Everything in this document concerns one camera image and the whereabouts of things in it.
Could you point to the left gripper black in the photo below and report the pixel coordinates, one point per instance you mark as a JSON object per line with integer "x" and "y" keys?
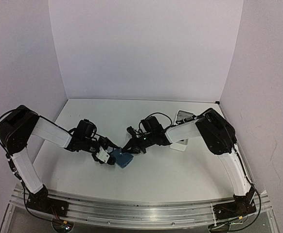
{"x": 106, "y": 142}

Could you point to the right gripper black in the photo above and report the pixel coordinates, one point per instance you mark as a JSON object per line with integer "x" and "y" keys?
{"x": 135, "y": 147}

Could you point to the blue leather card holder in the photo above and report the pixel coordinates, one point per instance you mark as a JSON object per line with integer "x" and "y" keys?
{"x": 122, "y": 158}

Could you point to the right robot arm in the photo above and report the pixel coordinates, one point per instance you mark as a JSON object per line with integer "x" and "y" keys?
{"x": 219, "y": 137}

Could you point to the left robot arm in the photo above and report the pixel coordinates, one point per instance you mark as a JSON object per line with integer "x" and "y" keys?
{"x": 16, "y": 128}

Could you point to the stack of cards in tray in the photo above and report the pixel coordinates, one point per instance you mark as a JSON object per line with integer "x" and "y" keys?
{"x": 183, "y": 114}

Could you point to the white plastic tray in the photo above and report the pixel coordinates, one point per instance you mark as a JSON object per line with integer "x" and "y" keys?
{"x": 178, "y": 135}

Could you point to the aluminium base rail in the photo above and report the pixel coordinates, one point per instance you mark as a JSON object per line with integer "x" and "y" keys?
{"x": 138, "y": 215}

